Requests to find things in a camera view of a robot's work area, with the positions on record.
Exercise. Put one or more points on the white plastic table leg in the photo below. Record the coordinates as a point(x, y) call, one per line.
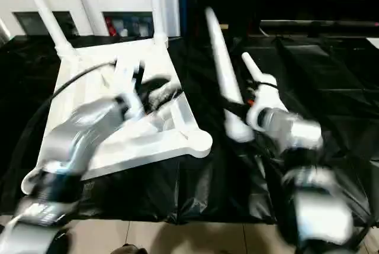
point(50, 20)
point(225, 67)
point(158, 14)
point(251, 66)

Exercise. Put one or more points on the long dark bar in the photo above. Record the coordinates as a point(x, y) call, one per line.
point(319, 24)

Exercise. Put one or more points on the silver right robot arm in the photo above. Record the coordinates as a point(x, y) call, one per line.
point(305, 135)

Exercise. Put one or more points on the black mat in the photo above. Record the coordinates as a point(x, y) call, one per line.
point(325, 103)

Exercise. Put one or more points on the white cabinet with glass doors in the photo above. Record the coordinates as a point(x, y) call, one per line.
point(89, 2)

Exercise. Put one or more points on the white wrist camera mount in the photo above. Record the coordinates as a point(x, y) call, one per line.
point(266, 103)
point(127, 88)

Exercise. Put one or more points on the white plastic table top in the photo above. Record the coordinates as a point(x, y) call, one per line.
point(89, 67)

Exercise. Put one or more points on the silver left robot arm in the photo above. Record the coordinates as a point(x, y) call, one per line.
point(74, 135)

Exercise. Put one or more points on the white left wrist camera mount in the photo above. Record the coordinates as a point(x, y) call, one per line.
point(127, 88)

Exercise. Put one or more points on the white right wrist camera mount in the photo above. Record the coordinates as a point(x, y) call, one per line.
point(266, 103)

